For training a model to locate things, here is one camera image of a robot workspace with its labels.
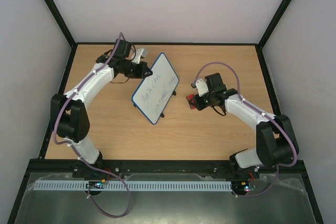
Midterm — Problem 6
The red whiteboard eraser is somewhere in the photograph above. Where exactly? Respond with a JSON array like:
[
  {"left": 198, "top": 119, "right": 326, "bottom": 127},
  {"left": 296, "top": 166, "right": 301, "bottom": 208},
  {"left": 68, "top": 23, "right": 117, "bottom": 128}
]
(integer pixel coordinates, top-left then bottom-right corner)
[{"left": 186, "top": 94, "right": 197, "bottom": 110}]

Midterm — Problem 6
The small blue-framed whiteboard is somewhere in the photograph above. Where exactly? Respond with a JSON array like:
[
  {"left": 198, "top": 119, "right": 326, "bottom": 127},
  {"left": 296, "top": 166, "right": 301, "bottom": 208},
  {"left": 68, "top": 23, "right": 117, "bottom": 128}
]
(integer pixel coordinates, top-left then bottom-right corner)
[{"left": 131, "top": 52, "right": 180, "bottom": 125}]

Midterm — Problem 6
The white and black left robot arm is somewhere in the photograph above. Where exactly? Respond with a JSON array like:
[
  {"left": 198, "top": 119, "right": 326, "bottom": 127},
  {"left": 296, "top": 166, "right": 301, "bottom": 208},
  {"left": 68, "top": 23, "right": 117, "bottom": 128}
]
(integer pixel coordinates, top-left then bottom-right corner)
[{"left": 50, "top": 39, "right": 153, "bottom": 165}]

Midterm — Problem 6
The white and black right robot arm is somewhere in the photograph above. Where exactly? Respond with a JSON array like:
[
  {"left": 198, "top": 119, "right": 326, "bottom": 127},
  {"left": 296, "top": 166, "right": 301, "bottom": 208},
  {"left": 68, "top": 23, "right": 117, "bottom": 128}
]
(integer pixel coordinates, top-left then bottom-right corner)
[{"left": 187, "top": 73, "right": 299, "bottom": 178}]

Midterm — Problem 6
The right controller circuit board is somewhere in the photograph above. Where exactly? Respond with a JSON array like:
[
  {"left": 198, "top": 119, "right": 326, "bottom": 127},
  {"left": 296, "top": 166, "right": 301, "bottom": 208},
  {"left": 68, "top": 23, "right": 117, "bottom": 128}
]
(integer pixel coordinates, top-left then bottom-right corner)
[{"left": 231, "top": 181, "right": 256, "bottom": 196}]

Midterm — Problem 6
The controller circuit board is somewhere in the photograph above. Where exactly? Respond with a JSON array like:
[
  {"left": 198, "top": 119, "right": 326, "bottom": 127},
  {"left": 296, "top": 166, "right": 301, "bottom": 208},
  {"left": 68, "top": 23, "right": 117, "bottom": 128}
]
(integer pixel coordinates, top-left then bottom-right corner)
[
  {"left": 85, "top": 179, "right": 109, "bottom": 189},
  {"left": 231, "top": 181, "right": 256, "bottom": 196}
]

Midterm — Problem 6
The left controller circuit board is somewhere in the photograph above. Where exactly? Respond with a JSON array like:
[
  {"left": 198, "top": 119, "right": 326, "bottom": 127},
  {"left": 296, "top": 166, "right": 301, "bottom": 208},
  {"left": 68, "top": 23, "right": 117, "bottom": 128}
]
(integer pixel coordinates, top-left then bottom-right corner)
[{"left": 85, "top": 179, "right": 109, "bottom": 189}]

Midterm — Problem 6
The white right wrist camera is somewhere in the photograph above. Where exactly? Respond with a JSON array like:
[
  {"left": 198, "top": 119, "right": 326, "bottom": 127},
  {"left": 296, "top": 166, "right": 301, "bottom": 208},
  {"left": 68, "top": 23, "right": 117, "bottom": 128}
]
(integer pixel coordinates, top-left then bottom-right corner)
[{"left": 191, "top": 78, "right": 208, "bottom": 97}]

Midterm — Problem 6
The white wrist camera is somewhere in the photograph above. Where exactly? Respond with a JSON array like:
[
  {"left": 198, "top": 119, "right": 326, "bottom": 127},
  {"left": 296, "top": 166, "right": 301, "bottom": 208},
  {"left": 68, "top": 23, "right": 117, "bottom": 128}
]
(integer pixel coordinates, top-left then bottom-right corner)
[
  {"left": 132, "top": 48, "right": 148, "bottom": 64},
  {"left": 191, "top": 78, "right": 208, "bottom": 97}
]

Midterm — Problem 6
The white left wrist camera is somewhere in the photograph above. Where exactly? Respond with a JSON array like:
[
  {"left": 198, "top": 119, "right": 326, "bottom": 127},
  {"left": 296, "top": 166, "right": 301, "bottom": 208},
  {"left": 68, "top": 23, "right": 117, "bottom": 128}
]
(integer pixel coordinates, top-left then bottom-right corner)
[{"left": 132, "top": 48, "right": 148, "bottom": 64}]

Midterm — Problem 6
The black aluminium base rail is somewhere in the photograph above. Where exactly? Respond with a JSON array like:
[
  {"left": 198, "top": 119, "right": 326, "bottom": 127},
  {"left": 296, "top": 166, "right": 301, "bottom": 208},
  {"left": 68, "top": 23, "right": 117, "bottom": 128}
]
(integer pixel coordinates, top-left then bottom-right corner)
[{"left": 28, "top": 158, "right": 260, "bottom": 180}]

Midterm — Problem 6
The black enclosure frame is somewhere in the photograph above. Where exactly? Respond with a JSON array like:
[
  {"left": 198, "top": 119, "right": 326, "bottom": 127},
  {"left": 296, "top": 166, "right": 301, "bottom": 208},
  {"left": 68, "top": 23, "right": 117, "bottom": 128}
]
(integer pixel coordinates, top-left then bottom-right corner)
[{"left": 8, "top": 0, "right": 323, "bottom": 223}]

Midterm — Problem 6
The light blue slotted cable duct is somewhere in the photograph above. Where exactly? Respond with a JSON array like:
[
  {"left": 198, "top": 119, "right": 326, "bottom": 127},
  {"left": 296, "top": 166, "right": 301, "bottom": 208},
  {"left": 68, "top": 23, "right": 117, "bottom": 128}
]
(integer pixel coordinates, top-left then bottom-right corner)
[{"left": 33, "top": 180, "right": 232, "bottom": 192}]

